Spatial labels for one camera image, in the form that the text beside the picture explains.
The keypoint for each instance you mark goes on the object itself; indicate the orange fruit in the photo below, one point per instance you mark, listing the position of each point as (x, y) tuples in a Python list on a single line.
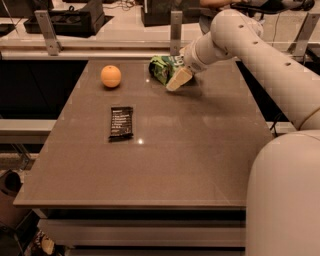
[(111, 76)]

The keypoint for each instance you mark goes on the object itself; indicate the black snack bar wrapper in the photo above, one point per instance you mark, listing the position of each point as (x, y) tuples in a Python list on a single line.
[(121, 123)]

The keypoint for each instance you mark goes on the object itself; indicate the left metal rail bracket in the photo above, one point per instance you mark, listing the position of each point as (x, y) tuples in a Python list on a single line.
[(46, 27)]

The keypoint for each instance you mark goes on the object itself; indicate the horizontal metal rail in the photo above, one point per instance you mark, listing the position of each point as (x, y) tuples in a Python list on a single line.
[(80, 55)]

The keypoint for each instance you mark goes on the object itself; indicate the green rice chip bag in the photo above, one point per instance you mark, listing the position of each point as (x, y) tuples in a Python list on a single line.
[(163, 67)]

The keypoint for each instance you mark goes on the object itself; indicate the middle metal rail bracket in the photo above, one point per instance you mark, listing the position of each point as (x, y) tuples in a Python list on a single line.
[(175, 32)]

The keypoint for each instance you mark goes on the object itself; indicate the dark bin at left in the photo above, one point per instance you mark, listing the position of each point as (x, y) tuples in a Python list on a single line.
[(18, 223)]

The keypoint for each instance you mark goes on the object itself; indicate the right metal rail bracket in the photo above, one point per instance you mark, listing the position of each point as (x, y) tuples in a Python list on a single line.
[(301, 49)]

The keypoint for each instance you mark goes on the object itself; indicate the metal rail bracket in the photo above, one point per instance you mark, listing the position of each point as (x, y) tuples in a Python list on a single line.
[(175, 32), (301, 49), (46, 27)]

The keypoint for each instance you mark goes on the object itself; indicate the black tray on counter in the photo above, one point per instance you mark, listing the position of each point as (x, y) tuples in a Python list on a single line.
[(83, 22)]

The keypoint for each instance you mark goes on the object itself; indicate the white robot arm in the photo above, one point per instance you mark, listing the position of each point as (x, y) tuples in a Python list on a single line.
[(283, 196)]

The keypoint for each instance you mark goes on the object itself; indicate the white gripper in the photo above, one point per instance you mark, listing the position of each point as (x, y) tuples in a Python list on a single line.
[(191, 58)]

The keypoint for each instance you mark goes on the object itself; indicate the black box on counter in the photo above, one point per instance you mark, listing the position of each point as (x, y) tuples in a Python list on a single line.
[(158, 12)]

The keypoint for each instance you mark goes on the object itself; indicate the grey table base frame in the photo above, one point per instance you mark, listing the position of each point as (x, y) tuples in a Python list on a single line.
[(221, 229)]

